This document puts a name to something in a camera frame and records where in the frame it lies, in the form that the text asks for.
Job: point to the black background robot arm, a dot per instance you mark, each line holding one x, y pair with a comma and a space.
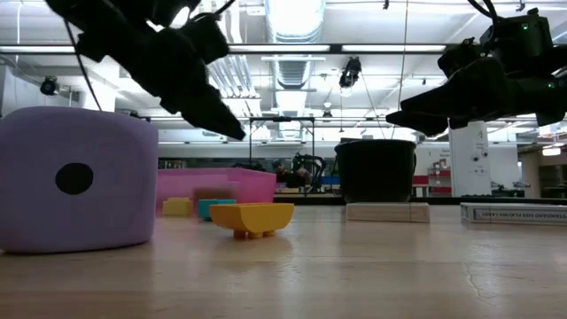
316, 166

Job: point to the black ceiling camera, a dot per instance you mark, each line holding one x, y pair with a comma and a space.
351, 71
48, 86

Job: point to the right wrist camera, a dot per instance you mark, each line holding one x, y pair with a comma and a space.
518, 40

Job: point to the black round pot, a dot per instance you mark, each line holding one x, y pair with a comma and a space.
376, 173

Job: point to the pink translucent plastic bin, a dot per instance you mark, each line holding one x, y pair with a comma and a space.
257, 186

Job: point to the teal toy cube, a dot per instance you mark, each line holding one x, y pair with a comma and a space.
204, 211

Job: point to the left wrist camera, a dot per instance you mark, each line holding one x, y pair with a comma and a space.
206, 40

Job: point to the black metal table frame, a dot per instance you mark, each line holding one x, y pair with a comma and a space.
443, 200

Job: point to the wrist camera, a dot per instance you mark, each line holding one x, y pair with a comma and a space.
206, 40
518, 40

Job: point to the person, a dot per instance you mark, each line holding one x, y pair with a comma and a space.
283, 175

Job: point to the blue playing card deck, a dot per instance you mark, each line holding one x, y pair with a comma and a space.
514, 215

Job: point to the silver ventilation duct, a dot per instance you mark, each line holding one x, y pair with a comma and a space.
294, 17

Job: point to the red storage shelf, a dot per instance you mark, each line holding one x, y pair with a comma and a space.
438, 179

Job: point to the orange-yellow toy brick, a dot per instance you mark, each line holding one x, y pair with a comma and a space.
252, 217

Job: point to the purple foam die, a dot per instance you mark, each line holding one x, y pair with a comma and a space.
111, 199

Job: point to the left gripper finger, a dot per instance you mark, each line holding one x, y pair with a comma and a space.
208, 115

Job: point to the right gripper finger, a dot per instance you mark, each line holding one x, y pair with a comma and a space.
469, 93
421, 124

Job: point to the black background rig frame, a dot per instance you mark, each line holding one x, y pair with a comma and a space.
283, 119

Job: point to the small yellow toy brick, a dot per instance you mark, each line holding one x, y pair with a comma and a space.
177, 207

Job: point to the white wooden block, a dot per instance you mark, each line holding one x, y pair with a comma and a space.
385, 212

